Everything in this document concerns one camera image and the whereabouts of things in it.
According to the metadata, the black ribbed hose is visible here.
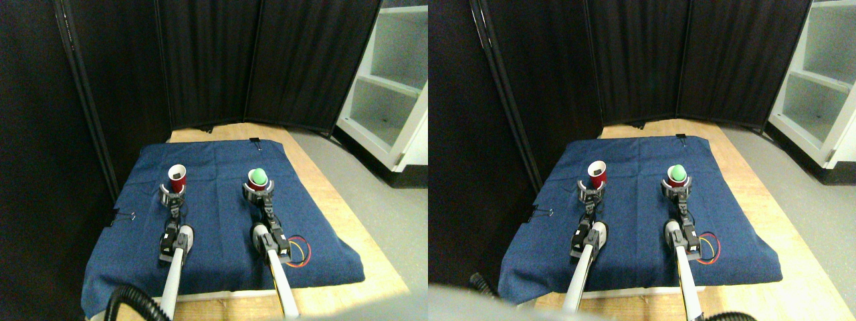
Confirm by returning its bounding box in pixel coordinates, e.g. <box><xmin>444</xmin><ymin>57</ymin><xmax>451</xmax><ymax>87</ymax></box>
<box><xmin>105</xmin><ymin>285</ymin><xmax>173</xmax><ymax>321</ymax></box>
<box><xmin>469</xmin><ymin>272</ymin><xmax>500</xmax><ymax>299</ymax></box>

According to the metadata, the red wire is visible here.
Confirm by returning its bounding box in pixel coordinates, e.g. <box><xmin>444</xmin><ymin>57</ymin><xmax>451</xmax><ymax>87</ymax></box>
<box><xmin>695</xmin><ymin>231</ymin><xmax>722</xmax><ymax>265</ymax></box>
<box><xmin>286</xmin><ymin>235</ymin><xmax>312</xmax><ymax>269</ymax></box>

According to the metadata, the dark blue cloth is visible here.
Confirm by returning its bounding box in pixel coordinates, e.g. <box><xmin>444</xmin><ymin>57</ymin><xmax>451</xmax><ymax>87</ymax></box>
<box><xmin>497</xmin><ymin>136</ymin><xmax>784</xmax><ymax>306</ymax></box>
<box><xmin>80</xmin><ymin>139</ymin><xmax>366</xmax><ymax>318</ymax></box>

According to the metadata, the black curtain stand pole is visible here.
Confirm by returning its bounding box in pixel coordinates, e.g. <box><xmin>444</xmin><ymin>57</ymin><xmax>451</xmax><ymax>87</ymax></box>
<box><xmin>467</xmin><ymin>0</ymin><xmax>544</xmax><ymax>193</ymax></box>
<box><xmin>53</xmin><ymin>0</ymin><xmax>121</xmax><ymax>201</ymax></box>

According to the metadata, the white shelf unit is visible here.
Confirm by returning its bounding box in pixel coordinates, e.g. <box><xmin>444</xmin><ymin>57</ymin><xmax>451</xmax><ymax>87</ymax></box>
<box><xmin>336</xmin><ymin>5</ymin><xmax>428</xmax><ymax>173</ymax></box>
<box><xmin>768</xmin><ymin>0</ymin><xmax>856</xmax><ymax>187</ymax></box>

